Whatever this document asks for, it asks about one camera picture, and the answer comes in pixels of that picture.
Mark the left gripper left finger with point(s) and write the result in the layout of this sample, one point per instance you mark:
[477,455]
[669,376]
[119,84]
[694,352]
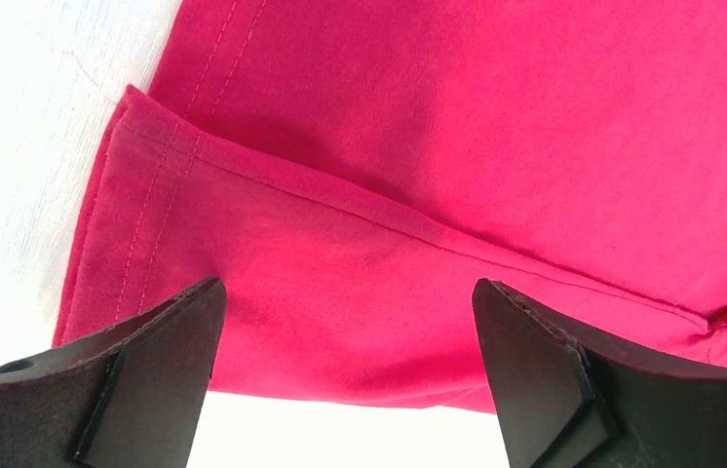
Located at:
[130,395]

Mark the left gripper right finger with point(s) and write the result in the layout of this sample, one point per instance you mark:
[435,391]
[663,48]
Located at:
[568,394]

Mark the pink t shirt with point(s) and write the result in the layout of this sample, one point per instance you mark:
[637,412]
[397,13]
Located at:
[351,169]

